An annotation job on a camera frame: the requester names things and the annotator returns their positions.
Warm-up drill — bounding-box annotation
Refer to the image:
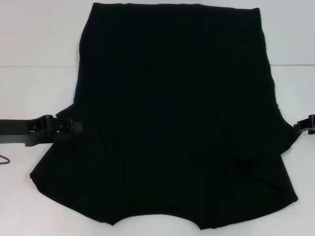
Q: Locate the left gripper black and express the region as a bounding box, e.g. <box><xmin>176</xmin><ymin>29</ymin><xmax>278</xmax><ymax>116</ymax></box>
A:
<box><xmin>0</xmin><ymin>115</ymin><xmax>84</xmax><ymax>148</ymax></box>

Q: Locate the black t-shirt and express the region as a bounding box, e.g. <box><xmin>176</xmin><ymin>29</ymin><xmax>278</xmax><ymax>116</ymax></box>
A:
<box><xmin>29</xmin><ymin>2</ymin><xmax>300</xmax><ymax>224</ymax></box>

